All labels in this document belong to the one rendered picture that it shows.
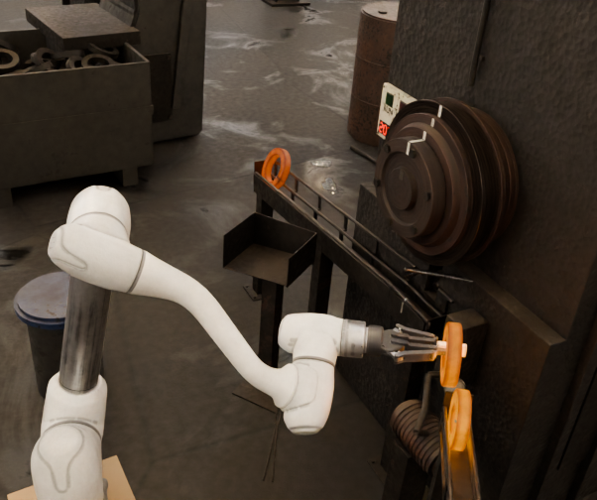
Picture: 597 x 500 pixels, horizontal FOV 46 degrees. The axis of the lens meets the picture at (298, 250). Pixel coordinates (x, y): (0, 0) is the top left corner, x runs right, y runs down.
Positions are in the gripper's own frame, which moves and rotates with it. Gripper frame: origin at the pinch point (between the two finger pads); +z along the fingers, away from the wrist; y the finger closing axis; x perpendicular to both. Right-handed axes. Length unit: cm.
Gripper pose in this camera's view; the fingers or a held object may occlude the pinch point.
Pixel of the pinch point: (451, 348)
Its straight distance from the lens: 173.1
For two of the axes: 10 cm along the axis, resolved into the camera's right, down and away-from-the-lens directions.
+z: 9.9, 0.9, -1.1
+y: -1.4, 5.2, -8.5
